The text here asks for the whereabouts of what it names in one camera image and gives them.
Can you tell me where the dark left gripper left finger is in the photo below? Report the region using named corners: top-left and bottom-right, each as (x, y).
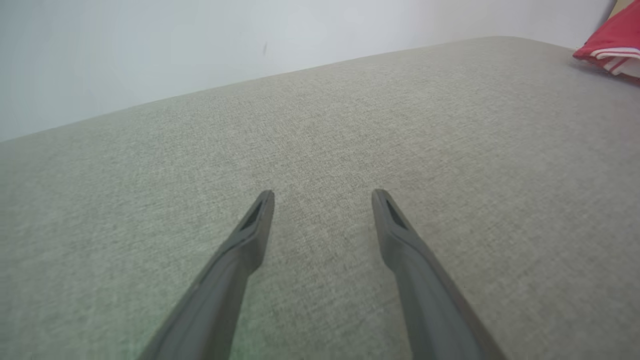
top-left (137, 189), bottom-right (276, 360)

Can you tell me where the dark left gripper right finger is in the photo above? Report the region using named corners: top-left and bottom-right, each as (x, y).
top-left (370, 188), bottom-right (507, 360)

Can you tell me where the red and white basketball jersey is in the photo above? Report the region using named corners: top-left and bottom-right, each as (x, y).
top-left (572, 0), bottom-right (640, 82)

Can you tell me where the grey fabric sofa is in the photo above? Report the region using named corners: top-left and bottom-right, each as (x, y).
top-left (0, 35), bottom-right (640, 360)

